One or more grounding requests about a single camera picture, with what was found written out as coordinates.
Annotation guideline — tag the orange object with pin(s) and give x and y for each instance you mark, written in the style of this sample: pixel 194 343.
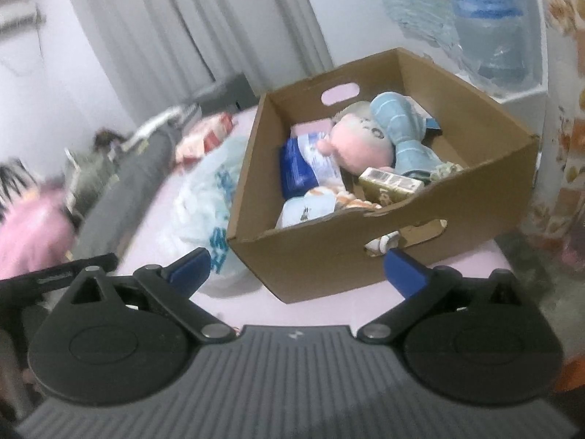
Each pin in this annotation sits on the orange object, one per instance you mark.
pixel 571 375

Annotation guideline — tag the blue water jug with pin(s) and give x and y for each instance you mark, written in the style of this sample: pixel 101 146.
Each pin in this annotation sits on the blue water jug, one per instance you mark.
pixel 493 32

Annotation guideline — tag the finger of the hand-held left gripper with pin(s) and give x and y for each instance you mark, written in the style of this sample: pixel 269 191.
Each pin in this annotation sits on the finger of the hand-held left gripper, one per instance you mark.
pixel 45 279

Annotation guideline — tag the pink cloth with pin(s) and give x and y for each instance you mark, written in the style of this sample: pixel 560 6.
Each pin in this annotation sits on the pink cloth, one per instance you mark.
pixel 32 233

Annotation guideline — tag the black white striped cloth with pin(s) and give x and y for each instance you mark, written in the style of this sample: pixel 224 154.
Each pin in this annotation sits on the black white striped cloth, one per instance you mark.
pixel 13 183

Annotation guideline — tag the blue patterned wall cloth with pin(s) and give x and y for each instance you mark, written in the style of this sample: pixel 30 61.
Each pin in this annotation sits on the blue patterned wall cloth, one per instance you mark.
pixel 411 0

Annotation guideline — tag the pink red packet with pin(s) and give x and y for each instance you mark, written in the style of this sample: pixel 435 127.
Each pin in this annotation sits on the pink red packet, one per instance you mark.
pixel 205 137

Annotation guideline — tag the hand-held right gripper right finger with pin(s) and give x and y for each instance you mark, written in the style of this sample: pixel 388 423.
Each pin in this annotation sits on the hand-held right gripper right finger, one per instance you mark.
pixel 404 274

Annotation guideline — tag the pink plush doll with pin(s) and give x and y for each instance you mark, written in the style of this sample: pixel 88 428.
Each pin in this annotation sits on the pink plush doll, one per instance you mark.
pixel 361 146

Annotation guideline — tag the grey quilt yellow stars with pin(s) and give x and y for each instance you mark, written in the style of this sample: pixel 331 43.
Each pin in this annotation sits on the grey quilt yellow stars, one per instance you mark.
pixel 119 192

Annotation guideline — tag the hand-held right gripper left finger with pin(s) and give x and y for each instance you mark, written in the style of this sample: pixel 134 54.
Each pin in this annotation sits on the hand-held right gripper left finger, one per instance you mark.
pixel 187 269

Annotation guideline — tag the grey curtain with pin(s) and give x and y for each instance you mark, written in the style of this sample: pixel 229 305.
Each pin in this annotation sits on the grey curtain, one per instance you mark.
pixel 183 23

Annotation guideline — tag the light blue towel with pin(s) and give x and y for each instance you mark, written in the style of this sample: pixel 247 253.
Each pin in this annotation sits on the light blue towel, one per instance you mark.
pixel 397 119

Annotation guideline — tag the blue tissue packet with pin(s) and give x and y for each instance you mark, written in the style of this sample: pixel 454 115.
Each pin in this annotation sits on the blue tissue packet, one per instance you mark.
pixel 295 164

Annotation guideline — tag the orange striped cloth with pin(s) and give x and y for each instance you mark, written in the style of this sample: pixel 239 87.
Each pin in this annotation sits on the orange striped cloth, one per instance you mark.
pixel 347 199

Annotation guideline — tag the dark grey case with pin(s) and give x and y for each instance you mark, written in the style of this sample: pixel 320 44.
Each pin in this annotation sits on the dark grey case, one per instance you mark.
pixel 228 93

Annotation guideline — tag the floral curtain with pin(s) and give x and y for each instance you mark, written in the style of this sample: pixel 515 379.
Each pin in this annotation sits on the floral curtain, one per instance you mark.
pixel 566 100

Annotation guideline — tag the small printed carton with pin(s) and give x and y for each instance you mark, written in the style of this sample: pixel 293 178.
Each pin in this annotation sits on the small printed carton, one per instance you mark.
pixel 388 183

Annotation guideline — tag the brown cardboard box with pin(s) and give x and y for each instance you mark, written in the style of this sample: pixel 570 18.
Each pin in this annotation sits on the brown cardboard box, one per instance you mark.
pixel 320 265

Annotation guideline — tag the green knitted cloth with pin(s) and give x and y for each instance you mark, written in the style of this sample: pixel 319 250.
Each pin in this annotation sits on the green knitted cloth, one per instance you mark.
pixel 445 170

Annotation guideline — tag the green fuzzy cloth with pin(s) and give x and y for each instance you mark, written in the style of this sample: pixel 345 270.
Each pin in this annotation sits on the green fuzzy cloth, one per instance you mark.
pixel 91 169

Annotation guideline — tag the white plastic bag blue print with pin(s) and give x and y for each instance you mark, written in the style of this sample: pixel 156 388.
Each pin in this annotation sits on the white plastic bag blue print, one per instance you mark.
pixel 201 210

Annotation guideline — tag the white packet blue print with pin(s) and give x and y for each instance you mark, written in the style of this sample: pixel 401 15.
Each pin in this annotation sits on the white packet blue print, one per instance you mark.
pixel 304 208

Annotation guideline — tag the white air conditioner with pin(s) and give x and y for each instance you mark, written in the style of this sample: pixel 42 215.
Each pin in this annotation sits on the white air conditioner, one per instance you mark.
pixel 20 16

